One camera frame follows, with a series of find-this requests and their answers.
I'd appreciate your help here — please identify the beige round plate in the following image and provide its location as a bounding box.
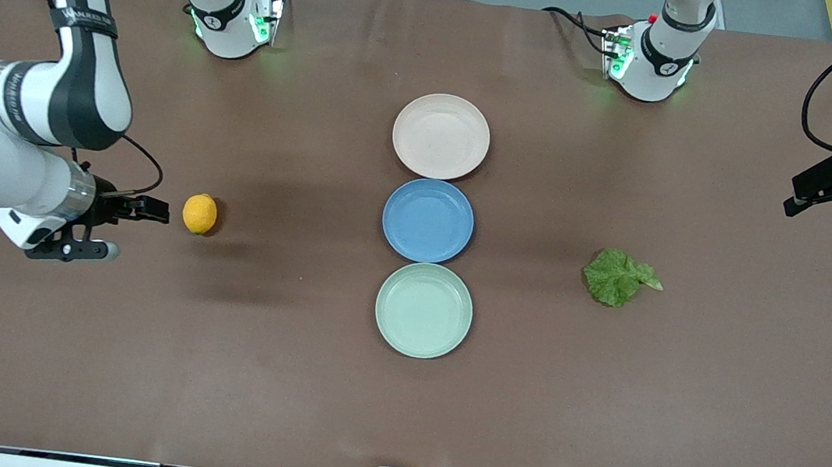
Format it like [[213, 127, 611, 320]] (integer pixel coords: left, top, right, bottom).
[[388, 88, 495, 186]]

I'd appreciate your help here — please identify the pale green round plate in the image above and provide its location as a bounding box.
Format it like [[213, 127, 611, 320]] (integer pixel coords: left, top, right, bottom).
[[370, 258, 479, 364]]

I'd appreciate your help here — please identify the green lettuce leaf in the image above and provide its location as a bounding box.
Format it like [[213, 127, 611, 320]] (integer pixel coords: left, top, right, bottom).
[[579, 244, 669, 314]]

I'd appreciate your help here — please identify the black left arm base cable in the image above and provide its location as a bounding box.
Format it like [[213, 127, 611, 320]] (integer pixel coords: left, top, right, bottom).
[[536, 4, 623, 58]]

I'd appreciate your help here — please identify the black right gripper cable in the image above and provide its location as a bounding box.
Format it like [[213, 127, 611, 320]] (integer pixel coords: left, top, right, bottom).
[[67, 128, 169, 203]]

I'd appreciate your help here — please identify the yellow lemon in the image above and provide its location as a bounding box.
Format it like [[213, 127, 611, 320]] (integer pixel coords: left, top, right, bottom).
[[181, 191, 220, 238]]

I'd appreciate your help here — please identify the blue round plate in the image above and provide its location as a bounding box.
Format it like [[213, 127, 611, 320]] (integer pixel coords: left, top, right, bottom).
[[377, 174, 479, 269]]

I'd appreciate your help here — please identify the brown table cover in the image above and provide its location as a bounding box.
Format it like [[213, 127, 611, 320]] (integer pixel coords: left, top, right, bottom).
[[0, 0, 832, 467]]

